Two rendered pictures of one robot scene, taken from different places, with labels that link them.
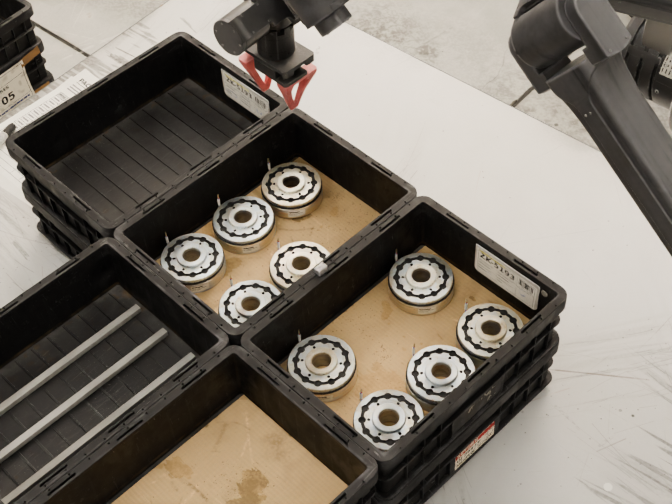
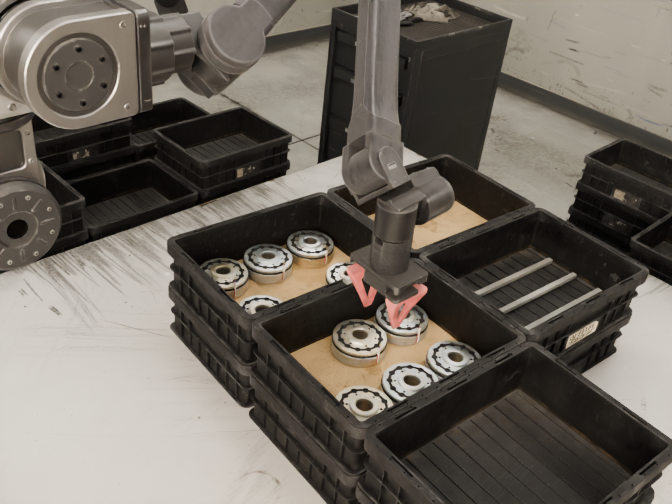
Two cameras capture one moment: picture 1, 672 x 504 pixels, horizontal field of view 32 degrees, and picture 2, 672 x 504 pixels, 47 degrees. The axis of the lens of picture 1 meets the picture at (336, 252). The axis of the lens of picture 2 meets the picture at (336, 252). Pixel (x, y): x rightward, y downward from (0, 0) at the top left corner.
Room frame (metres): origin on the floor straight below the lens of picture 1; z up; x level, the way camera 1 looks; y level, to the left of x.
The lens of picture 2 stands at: (2.29, -0.03, 1.77)
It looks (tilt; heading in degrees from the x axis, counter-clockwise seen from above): 34 degrees down; 179
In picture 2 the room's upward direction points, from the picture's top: 7 degrees clockwise
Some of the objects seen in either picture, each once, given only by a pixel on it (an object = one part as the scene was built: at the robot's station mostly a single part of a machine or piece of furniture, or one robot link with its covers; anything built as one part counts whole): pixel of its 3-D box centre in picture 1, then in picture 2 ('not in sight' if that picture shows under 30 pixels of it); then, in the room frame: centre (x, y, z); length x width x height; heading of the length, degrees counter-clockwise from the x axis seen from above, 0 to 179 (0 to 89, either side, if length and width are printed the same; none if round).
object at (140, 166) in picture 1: (153, 148); (515, 467); (1.47, 0.30, 0.87); 0.40 x 0.30 x 0.11; 132
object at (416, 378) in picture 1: (441, 373); (268, 258); (0.97, -0.14, 0.86); 0.10 x 0.10 x 0.01
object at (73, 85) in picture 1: (55, 132); not in sight; (1.71, 0.54, 0.70); 0.33 x 0.23 x 0.01; 137
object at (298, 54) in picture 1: (275, 38); (390, 252); (1.38, 0.07, 1.17); 0.10 x 0.07 x 0.07; 43
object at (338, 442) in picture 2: (269, 237); (386, 357); (1.25, 0.11, 0.87); 0.40 x 0.30 x 0.11; 132
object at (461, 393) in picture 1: (405, 321); (290, 252); (1.03, -0.09, 0.92); 0.40 x 0.30 x 0.02; 132
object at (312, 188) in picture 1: (291, 184); (363, 407); (1.37, 0.07, 0.86); 0.10 x 0.10 x 0.01
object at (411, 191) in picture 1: (267, 217); (390, 335); (1.25, 0.11, 0.92); 0.40 x 0.30 x 0.02; 132
